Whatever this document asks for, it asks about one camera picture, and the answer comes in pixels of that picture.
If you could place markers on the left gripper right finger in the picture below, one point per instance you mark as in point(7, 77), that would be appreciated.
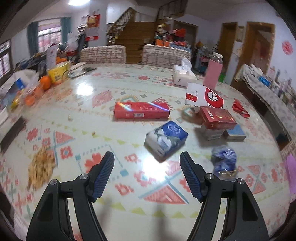
point(243, 218)

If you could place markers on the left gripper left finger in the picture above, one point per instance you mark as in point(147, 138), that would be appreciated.
point(51, 219)

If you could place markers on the blue white tissue pack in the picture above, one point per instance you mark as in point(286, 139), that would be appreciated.
point(163, 141)

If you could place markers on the long red carton box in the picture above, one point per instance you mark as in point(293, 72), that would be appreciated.
point(141, 110)

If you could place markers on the pile of nut shells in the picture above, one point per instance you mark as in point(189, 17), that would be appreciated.
point(40, 168)

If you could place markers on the blue crumpled plastic bag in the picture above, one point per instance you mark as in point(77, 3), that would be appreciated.
point(224, 159)

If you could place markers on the small blue grey box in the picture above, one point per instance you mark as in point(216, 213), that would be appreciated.
point(235, 134)

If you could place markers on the grey box under red box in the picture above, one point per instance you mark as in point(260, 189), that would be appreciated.
point(210, 134)

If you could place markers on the red cigarette box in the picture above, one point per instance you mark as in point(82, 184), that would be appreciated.
point(217, 118)

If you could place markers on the red crumpled wrapper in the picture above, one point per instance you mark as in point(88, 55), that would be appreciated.
point(238, 108)

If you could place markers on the sideboard with patterned cloth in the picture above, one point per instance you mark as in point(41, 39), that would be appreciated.
point(265, 101)

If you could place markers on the white red paper bag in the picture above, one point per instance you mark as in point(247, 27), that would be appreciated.
point(199, 95)

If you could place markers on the orange fruit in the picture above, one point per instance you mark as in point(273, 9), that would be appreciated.
point(45, 81)

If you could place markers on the yellow snack box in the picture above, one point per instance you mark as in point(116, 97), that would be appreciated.
point(59, 74)

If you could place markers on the pink thermos bottle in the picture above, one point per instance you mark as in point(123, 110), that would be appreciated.
point(213, 71)

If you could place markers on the white tissue box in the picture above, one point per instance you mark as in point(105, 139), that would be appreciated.
point(182, 74)

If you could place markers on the left patterned chair back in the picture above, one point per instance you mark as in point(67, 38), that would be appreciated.
point(111, 54)

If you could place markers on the patterned chair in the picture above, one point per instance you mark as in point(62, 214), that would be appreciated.
point(111, 54)
point(161, 56)

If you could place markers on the right patterned chair back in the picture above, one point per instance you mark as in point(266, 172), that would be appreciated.
point(161, 56)

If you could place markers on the wooden staircase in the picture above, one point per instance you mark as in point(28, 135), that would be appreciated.
point(129, 31)

